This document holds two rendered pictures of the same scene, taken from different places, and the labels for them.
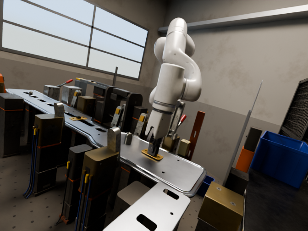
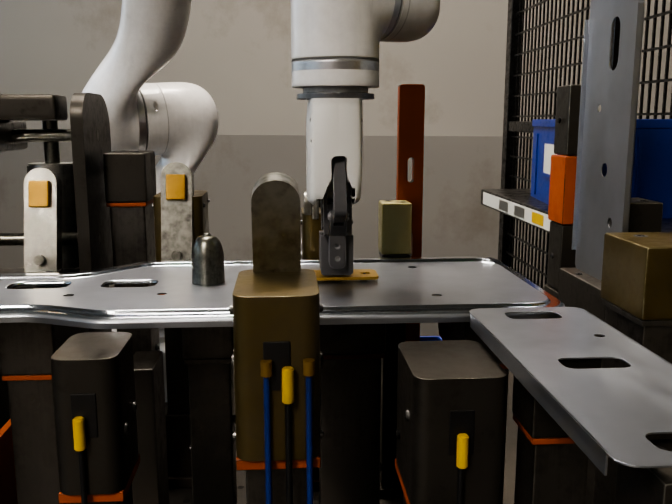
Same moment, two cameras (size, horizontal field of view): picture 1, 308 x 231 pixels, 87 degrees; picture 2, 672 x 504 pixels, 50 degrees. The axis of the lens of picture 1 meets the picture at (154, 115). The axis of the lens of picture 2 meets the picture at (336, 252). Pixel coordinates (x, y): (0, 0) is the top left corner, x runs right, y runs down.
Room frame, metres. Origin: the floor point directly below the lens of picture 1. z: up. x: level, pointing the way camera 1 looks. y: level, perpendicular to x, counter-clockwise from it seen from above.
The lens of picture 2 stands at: (-0.02, 0.36, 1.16)
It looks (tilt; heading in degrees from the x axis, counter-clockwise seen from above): 10 degrees down; 327
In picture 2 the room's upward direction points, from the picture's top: straight up
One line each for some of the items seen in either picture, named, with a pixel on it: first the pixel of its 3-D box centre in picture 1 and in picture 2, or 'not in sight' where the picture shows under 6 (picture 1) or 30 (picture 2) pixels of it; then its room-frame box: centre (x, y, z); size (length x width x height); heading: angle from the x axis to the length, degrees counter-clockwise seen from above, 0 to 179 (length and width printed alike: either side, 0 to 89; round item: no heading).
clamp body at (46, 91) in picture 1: (52, 108); not in sight; (1.25, 0.81, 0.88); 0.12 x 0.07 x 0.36; 151
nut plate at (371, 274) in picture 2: (152, 152); (335, 270); (0.59, -0.03, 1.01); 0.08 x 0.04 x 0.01; 61
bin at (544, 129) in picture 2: (279, 153); (604, 162); (0.70, -0.58, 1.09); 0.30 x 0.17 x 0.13; 143
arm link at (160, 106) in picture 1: (164, 106); (335, 78); (0.59, -0.03, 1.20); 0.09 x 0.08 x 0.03; 151
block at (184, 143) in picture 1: (175, 178); (392, 351); (0.66, -0.16, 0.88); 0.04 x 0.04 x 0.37; 61
